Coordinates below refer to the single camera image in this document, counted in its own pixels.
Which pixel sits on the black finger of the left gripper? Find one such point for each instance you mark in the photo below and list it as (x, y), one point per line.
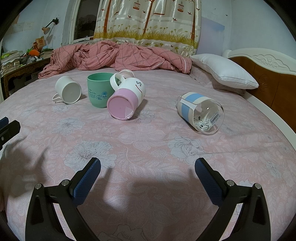
(8, 130)

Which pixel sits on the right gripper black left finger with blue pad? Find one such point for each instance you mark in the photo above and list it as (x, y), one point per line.
(42, 222)

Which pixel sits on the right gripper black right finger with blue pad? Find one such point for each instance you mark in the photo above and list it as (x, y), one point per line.
(253, 222)

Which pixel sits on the glass cup blue white sleeve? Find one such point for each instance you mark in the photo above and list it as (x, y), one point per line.
(203, 113)

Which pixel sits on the green plastic cup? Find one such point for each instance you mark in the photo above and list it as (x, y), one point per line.
(99, 89)

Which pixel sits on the pale pink cup behind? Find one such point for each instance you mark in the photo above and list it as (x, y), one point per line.
(127, 73)

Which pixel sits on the cluttered wooden desk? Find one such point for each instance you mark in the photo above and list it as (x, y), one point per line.
(19, 64)

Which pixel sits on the small white mug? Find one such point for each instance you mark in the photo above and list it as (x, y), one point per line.
(67, 90)

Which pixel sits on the orange round object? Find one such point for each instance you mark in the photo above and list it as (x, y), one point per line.
(34, 52)

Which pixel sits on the pink checked quilt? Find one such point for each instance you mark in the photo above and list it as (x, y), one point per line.
(111, 54)

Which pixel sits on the white pink mug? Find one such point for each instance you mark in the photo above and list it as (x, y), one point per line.
(129, 94)

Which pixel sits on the pink floral bed sheet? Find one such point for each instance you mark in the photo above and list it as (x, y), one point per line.
(147, 188)

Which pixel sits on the white brown headboard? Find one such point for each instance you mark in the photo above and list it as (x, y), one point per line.
(275, 73)

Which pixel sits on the white pillow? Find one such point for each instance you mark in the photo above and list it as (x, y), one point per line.
(225, 71)

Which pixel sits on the patterned satin curtain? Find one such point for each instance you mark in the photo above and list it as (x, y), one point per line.
(169, 24)

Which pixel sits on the wall mounted desk lamp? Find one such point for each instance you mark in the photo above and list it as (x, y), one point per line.
(47, 28)

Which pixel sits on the dark window white frame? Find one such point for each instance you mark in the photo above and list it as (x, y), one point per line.
(83, 20)

